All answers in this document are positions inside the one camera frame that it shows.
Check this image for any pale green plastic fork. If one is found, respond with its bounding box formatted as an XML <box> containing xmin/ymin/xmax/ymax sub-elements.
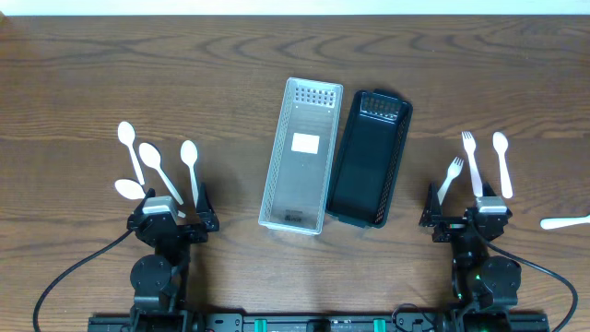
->
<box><xmin>540</xmin><ymin>215</ymin><xmax>590</xmax><ymax>230</ymax></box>

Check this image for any black mounting rail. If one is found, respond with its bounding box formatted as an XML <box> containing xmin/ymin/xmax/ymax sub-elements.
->
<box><xmin>88</xmin><ymin>311</ymin><xmax>549</xmax><ymax>332</ymax></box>

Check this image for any clear plastic mesh basket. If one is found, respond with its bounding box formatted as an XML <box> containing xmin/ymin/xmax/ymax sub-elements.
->
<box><xmin>258</xmin><ymin>77</ymin><xmax>344</xmax><ymax>235</ymax></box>

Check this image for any white plastic spoon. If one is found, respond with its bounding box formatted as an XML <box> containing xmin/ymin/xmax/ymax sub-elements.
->
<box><xmin>139</xmin><ymin>143</ymin><xmax>183</xmax><ymax>205</ymax></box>
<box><xmin>181</xmin><ymin>140</ymin><xmax>199</xmax><ymax>206</ymax></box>
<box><xmin>117</xmin><ymin>121</ymin><xmax>145</xmax><ymax>185</ymax></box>
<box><xmin>492</xmin><ymin>132</ymin><xmax>513</xmax><ymax>198</ymax></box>

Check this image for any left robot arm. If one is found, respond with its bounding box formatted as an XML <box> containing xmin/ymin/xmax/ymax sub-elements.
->
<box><xmin>127</xmin><ymin>184</ymin><xmax>219</xmax><ymax>314</ymax></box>

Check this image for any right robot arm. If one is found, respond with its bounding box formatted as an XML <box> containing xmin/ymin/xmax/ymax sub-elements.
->
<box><xmin>419</xmin><ymin>184</ymin><xmax>522</xmax><ymax>320</ymax></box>

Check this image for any white plastic spoon lowest left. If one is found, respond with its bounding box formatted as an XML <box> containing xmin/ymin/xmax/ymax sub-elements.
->
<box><xmin>114</xmin><ymin>179</ymin><xmax>146</xmax><ymax>200</ymax></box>

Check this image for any white plastic fork short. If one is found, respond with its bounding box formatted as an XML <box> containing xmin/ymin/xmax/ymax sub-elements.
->
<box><xmin>437</xmin><ymin>157</ymin><xmax>464</xmax><ymax>205</ymax></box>

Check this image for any white plastic fork long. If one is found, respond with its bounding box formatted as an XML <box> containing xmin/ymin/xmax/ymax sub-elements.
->
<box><xmin>462</xmin><ymin>131</ymin><xmax>483</xmax><ymax>197</ymax></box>

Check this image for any black plastic mesh basket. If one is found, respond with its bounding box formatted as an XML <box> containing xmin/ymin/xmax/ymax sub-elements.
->
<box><xmin>326</xmin><ymin>89</ymin><xmax>413</xmax><ymax>229</ymax></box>

